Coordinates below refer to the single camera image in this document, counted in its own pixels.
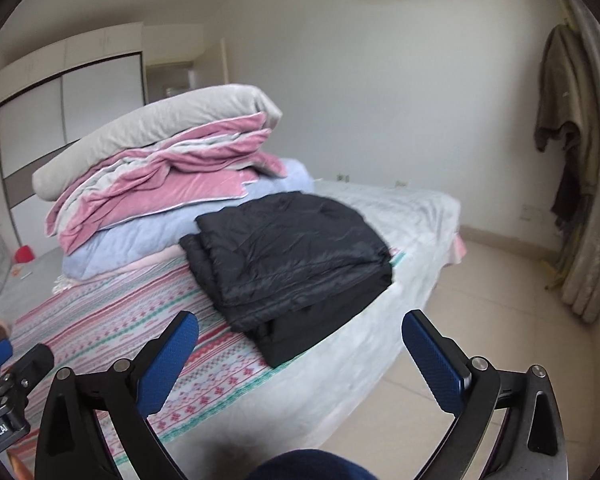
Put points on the light blue quilt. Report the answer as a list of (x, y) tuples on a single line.
[(130, 245)]

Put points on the pale pink blanket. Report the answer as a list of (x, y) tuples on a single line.
[(145, 262)]

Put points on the patterned knit blanket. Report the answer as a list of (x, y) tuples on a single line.
[(130, 310)]

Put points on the olive hanging coat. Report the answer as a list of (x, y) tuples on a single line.
[(562, 100)]

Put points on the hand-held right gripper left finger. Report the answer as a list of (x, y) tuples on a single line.
[(170, 360)]

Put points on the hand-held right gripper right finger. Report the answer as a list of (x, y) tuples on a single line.
[(432, 360)]

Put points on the black puffer jacket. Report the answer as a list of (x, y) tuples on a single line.
[(290, 245)]

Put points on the person's left hand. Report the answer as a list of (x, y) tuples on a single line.
[(21, 466)]

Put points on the pink quilt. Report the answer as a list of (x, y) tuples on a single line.
[(155, 195)]

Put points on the black quilted jacket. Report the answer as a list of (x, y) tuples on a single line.
[(305, 335)]

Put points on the white wardrobe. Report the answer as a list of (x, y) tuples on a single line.
[(95, 95)]

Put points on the dark hanging garment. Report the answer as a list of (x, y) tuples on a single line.
[(570, 200)]

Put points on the small red object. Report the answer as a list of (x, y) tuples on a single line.
[(24, 255)]

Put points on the person's blue clothing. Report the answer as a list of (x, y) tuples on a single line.
[(300, 467)]

